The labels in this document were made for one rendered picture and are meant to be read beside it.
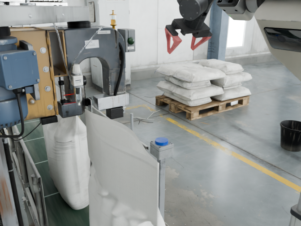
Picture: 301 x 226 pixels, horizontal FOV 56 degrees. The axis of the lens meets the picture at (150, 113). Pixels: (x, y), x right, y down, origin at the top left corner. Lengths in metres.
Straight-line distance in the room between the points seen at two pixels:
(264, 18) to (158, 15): 5.25
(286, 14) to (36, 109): 0.87
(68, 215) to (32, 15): 1.08
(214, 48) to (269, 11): 6.11
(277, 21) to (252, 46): 7.34
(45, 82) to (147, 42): 4.98
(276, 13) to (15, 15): 0.72
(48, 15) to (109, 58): 0.31
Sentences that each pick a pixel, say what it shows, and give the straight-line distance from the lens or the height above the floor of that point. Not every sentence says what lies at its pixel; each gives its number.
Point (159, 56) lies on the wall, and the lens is 6.20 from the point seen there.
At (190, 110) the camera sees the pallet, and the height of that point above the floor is 0.14.
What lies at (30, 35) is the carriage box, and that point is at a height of 1.32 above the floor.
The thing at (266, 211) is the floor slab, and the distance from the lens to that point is 2.39.
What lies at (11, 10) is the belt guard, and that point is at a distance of 0.87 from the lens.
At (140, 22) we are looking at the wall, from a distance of 5.88.
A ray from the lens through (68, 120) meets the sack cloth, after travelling 1.45.
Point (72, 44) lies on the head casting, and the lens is 1.11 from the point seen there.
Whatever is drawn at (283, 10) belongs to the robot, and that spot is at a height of 1.41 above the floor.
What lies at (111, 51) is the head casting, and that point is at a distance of 1.16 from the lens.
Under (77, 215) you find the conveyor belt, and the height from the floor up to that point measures 0.38.
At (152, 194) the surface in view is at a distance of 0.79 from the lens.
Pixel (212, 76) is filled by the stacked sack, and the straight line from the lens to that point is 3.89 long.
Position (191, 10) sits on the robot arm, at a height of 1.41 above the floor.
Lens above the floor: 1.41
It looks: 20 degrees down
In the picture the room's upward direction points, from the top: straight up
